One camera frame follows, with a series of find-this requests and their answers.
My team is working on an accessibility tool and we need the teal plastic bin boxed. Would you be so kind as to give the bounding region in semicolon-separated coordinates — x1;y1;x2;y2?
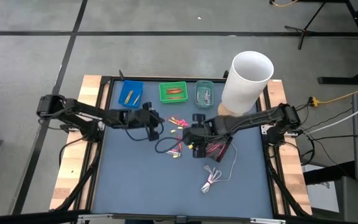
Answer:
194;80;214;109

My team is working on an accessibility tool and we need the black tripod stand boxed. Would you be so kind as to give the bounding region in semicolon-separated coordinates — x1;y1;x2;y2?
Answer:
283;1;328;50

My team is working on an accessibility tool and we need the green plastic basket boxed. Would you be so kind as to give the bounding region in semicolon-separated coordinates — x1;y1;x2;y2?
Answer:
158;81;188;104

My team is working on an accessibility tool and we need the black furniture foot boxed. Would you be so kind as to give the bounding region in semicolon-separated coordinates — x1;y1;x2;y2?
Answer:
303;161;356;185

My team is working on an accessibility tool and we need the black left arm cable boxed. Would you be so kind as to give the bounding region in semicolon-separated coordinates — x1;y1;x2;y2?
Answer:
123;123;165;142

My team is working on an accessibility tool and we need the dark grey bin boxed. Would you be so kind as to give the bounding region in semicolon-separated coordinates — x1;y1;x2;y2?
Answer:
334;175;358;224

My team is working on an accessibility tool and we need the black plastic basket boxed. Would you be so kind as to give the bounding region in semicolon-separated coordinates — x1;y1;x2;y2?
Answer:
204;134;235;164

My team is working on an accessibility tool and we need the black metal table frame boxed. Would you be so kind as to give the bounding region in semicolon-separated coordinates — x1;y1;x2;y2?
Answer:
50;70;313;224

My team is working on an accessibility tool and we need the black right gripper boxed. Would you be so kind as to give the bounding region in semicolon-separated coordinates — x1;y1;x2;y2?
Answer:
181;113;221;159

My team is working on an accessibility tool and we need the white lamp cable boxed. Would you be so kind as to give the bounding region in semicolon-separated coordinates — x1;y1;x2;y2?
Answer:
201;142;239;194

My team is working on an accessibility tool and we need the silver metal bracket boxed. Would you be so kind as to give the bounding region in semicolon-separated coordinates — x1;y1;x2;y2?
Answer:
249;218;287;224
77;213;114;223

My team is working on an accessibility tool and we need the black desk frame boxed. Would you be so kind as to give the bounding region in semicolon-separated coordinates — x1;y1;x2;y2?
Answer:
318;0;358;86

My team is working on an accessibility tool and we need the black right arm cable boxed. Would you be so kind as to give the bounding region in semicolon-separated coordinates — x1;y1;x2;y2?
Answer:
154;136;185;154

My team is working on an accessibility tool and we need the yellow extension cord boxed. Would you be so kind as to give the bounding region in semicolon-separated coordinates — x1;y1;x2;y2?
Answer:
317;82;358;105

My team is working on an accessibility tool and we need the blue plastic basket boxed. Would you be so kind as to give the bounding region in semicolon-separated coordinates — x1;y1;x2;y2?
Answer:
117;80;145;109

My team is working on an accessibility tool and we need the thin yellow cable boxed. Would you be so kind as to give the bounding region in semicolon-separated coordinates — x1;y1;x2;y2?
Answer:
270;0;300;7

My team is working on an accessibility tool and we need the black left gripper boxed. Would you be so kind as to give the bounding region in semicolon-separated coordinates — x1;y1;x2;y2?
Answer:
138;101;165;142

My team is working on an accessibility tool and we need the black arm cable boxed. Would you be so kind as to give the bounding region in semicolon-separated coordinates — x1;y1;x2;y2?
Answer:
154;136;185;154
123;123;165;142

